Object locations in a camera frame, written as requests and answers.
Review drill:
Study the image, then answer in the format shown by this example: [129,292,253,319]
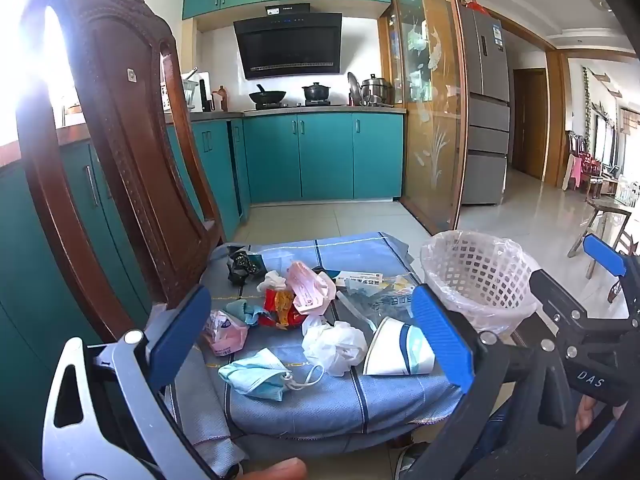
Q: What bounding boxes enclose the white plastic waste basket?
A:
[420,230,541,336]

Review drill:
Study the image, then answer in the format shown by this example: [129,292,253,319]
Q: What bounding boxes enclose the black wok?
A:
[249,85,287,107]

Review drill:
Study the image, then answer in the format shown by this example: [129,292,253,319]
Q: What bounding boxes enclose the blue face mask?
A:
[218,347,326,403]

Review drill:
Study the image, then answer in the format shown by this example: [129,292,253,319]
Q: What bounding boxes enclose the etched glass sliding door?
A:
[385,0,468,236]

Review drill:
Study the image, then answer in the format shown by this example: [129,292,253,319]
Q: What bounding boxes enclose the blue checked blanket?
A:
[165,232,466,478]

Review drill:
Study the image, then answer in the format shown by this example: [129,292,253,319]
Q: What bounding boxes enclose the pink tissue pack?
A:
[201,309,249,357]

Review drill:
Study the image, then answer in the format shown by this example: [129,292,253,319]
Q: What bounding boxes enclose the green vine garland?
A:
[582,65,594,156]

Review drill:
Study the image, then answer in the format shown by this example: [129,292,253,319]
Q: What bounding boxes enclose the black range hood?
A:
[233,4,343,81]

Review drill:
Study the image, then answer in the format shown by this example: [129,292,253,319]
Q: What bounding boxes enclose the wooden stool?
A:
[567,197,635,281]

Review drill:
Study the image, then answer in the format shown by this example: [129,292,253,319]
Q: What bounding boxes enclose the white plastic bag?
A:
[301,314,369,377]

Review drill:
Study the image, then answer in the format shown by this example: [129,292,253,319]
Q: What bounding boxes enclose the white water purifier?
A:
[182,67,213,113]

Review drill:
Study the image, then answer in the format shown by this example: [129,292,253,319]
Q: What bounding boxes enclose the gas stove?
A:
[250,101,346,110]

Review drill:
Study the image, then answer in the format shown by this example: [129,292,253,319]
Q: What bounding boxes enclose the white box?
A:
[334,271,385,289]

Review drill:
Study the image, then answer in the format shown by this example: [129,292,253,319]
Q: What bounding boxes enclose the person's shoe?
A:
[395,442,426,480]

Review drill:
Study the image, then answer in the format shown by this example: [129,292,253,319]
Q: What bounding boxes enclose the person's right hand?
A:
[575,394,597,435]

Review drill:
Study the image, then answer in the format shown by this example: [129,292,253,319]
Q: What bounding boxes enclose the wooden door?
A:
[512,67,549,181]

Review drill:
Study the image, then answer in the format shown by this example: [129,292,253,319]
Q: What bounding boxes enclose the black lidded pot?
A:
[302,81,332,102]

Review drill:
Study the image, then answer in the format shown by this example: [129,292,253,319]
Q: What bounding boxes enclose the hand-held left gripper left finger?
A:
[42,285,213,480]

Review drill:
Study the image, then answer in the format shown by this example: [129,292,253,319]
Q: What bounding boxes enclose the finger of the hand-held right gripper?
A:
[530,269,636,361]
[582,234,640,318]

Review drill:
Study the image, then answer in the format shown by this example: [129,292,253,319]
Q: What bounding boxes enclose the pink paper wrapper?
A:
[285,260,337,317]

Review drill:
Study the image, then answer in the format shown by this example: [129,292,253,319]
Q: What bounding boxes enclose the steel stockpot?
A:
[361,74,393,106]

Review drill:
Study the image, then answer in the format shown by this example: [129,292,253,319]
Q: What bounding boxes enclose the carved wooden chair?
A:
[15,0,231,346]

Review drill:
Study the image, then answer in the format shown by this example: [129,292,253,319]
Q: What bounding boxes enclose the red snack wrapper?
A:
[261,287,313,332]

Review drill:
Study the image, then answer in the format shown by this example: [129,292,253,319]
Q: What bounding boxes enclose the person's left hand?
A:
[227,458,308,480]

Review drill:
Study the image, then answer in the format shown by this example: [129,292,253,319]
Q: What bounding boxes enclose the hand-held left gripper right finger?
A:
[400,284,581,480]

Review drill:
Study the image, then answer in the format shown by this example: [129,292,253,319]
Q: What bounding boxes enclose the dark green snack packet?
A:
[226,245,266,287]

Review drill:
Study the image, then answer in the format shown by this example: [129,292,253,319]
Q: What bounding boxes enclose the squashed white paper cup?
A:
[362,316,436,377]

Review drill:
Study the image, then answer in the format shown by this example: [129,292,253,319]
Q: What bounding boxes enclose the cream snack packet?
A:
[256,270,287,294]

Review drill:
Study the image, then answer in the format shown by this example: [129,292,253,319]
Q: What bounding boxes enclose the clear printed plastic bag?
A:
[336,275,426,332]

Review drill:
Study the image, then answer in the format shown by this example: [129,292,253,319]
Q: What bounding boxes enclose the silver refrigerator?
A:
[457,9,511,206]

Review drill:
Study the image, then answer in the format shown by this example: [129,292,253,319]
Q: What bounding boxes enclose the chair with pink cloth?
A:
[562,132,602,192]

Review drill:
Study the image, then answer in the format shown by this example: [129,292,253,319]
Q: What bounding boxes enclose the teal base cabinet run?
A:
[0,120,251,461]
[243,112,405,206]

